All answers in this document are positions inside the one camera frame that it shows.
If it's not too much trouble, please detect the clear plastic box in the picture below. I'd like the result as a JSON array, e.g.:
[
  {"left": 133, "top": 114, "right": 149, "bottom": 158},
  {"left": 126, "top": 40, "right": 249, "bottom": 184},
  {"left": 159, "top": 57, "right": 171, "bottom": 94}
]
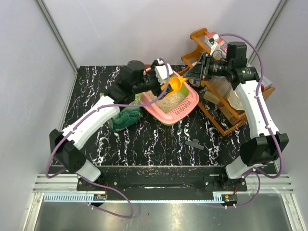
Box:
[{"left": 210, "top": 77, "right": 231, "bottom": 94}]

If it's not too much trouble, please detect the pink green litter box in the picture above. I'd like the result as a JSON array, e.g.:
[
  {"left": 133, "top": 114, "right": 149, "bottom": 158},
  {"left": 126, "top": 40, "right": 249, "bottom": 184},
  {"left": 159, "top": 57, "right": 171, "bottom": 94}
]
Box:
[{"left": 144, "top": 72, "right": 199, "bottom": 126}]

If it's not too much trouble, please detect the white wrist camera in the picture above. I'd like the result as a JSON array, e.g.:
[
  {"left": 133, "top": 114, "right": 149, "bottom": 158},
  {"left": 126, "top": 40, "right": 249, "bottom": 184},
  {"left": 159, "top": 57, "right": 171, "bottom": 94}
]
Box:
[
  {"left": 152, "top": 59, "right": 174, "bottom": 86},
  {"left": 206, "top": 34, "right": 219, "bottom": 53}
]

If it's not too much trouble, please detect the purple cable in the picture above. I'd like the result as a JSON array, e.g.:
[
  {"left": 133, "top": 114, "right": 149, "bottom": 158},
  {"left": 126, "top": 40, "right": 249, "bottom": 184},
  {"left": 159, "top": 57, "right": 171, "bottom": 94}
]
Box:
[
  {"left": 45, "top": 57, "right": 172, "bottom": 218},
  {"left": 218, "top": 33, "right": 285, "bottom": 209}
]

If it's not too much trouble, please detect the red white box lower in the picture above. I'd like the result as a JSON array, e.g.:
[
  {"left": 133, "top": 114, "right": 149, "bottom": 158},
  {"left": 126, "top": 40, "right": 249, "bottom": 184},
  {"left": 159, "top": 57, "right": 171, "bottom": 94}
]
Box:
[{"left": 260, "top": 76, "right": 272, "bottom": 92}]

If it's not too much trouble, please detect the red white box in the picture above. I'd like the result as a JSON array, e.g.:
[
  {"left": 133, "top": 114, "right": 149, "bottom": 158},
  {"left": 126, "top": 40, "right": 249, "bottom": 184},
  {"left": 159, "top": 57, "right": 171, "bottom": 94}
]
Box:
[
  {"left": 260, "top": 76, "right": 272, "bottom": 92},
  {"left": 204, "top": 32, "right": 228, "bottom": 56}
]

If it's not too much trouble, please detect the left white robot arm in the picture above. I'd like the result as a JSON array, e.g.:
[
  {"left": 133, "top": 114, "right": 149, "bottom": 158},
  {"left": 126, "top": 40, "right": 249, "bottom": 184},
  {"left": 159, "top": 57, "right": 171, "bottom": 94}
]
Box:
[{"left": 46, "top": 58, "right": 173, "bottom": 190}]

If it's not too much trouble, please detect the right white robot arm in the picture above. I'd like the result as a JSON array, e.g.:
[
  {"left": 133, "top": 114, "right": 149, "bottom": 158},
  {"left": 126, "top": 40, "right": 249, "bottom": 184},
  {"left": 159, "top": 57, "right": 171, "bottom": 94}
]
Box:
[{"left": 184, "top": 41, "right": 289, "bottom": 191}]

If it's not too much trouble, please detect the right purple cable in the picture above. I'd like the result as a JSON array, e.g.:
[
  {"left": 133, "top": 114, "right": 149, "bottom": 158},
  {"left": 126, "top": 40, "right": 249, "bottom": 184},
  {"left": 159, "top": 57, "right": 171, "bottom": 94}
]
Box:
[{"left": 218, "top": 33, "right": 285, "bottom": 209}]

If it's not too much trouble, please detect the tan sponge block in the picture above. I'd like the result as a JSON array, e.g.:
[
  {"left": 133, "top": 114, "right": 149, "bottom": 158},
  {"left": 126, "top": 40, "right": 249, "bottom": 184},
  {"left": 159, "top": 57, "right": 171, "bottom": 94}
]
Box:
[{"left": 203, "top": 90, "right": 220, "bottom": 104}]

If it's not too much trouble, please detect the beige paper bag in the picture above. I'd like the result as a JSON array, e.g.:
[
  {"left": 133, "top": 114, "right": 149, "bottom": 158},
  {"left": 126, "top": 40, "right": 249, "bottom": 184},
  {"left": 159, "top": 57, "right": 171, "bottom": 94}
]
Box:
[{"left": 227, "top": 89, "right": 244, "bottom": 111}]

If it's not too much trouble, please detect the yellow plastic litter scoop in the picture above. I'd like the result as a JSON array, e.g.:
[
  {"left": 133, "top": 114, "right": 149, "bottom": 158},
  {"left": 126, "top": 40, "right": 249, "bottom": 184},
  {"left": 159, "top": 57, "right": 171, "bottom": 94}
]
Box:
[{"left": 167, "top": 76, "right": 188, "bottom": 95}]

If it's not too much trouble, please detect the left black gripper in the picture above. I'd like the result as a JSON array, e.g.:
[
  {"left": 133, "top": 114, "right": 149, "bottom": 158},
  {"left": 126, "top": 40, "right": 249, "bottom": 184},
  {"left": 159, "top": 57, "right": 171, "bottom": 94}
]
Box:
[{"left": 133, "top": 61, "right": 173, "bottom": 99}]

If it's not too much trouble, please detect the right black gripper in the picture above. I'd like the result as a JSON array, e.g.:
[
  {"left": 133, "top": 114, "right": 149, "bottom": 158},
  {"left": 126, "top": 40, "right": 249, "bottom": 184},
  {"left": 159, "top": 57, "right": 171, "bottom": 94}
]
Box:
[{"left": 183, "top": 52, "right": 231, "bottom": 81}]

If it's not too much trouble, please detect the red white box upper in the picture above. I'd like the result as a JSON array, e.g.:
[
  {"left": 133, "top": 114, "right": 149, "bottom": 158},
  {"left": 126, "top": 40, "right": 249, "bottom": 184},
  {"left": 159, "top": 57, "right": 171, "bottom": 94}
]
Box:
[{"left": 204, "top": 32, "right": 228, "bottom": 56}]

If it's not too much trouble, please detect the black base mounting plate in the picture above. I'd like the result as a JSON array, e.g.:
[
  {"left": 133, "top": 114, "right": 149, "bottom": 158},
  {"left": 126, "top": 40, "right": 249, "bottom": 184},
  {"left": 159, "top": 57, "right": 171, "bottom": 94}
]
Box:
[{"left": 76, "top": 166, "right": 248, "bottom": 193}]

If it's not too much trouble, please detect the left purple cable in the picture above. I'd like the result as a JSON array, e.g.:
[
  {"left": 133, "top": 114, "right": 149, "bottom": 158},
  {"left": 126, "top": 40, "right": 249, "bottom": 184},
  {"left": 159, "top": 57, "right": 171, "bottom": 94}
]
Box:
[{"left": 45, "top": 57, "right": 172, "bottom": 218}]

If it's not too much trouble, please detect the black bag clip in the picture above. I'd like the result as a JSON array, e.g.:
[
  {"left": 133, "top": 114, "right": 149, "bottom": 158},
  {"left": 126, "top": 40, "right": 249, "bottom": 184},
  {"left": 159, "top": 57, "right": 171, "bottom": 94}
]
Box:
[{"left": 185, "top": 139, "right": 204, "bottom": 150}]

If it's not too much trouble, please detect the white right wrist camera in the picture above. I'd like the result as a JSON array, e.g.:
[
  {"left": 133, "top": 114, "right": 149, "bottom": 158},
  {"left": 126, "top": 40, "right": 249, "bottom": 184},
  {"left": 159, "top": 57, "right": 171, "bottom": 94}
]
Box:
[{"left": 206, "top": 34, "right": 219, "bottom": 53}]

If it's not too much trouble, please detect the green cat litter bag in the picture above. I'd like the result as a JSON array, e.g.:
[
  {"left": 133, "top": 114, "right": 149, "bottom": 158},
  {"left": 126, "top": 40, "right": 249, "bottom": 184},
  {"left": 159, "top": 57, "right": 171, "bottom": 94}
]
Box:
[{"left": 108, "top": 93, "right": 142, "bottom": 132}]

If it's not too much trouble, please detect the brown rectangular block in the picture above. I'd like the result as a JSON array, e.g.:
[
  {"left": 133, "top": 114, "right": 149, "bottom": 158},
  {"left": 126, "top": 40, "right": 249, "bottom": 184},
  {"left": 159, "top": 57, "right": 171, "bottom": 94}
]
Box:
[{"left": 144, "top": 64, "right": 152, "bottom": 69}]

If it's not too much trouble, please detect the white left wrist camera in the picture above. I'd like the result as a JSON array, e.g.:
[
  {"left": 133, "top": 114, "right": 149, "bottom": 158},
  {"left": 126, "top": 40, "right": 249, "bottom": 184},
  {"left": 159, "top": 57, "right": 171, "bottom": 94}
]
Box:
[{"left": 152, "top": 59, "right": 174, "bottom": 86}]

